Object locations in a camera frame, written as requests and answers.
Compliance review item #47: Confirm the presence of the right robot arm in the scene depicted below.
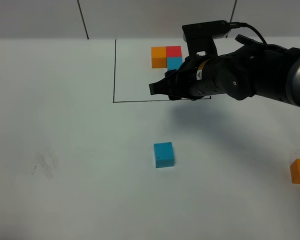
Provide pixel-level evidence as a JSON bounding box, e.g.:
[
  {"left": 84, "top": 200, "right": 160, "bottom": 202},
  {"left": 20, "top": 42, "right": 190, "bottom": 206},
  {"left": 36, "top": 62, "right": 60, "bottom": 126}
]
[{"left": 149, "top": 45, "right": 300, "bottom": 107}]

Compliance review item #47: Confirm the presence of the blue template cube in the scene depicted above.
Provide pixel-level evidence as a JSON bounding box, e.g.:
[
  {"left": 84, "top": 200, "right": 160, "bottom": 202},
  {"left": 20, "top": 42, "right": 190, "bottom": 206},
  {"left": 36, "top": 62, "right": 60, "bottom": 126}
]
[{"left": 167, "top": 57, "right": 183, "bottom": 71}]

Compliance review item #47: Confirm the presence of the orange template cube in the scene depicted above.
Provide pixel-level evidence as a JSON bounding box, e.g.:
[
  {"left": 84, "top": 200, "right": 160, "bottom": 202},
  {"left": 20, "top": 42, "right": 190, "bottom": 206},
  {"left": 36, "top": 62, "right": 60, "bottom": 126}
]
[{"left": 151, "top": 46, "right": 167, "bottom": 69}]

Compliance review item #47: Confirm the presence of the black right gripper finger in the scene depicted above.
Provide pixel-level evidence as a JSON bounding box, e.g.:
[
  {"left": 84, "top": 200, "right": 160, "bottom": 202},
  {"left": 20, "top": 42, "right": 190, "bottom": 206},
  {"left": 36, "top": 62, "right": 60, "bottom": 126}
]
[{"left": 149, "top": 70, "right": 182, "bottom": 100}]

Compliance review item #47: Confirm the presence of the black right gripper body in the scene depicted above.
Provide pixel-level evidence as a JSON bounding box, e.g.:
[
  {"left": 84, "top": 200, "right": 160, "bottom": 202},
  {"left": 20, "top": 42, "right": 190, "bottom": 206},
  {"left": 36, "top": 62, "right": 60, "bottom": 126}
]
[{"left": 174, "top": 56, "right": 230, "bottom": 100}]

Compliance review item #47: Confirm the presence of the red template cube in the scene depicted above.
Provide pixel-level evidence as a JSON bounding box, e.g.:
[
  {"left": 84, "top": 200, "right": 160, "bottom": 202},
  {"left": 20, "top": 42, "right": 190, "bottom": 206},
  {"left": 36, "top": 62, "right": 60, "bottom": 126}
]
[{"left": 165, "top": 46, "right": 182, "bottom": 58}]

